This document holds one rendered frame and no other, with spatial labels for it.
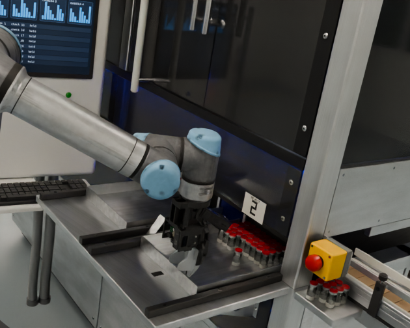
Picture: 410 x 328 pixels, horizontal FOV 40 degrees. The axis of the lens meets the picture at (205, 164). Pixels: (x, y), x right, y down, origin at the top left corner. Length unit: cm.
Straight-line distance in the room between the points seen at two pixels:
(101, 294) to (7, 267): 81
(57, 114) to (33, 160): 104
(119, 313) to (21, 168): 68
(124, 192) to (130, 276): 50
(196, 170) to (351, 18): 47
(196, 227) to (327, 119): 39
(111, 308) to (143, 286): 100
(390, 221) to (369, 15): 63
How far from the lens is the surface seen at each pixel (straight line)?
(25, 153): 205
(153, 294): 133
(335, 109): 129
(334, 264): 136
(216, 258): 151
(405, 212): 170
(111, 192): 181
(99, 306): 244
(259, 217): 150
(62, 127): 103
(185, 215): 124
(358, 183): 146
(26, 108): 103
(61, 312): 276
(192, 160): 119
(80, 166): 212
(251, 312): 158
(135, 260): 145
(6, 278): 301
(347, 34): 128
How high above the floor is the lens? 161
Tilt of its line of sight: 19 degrees down
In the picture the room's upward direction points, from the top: 10 degrees clockwise
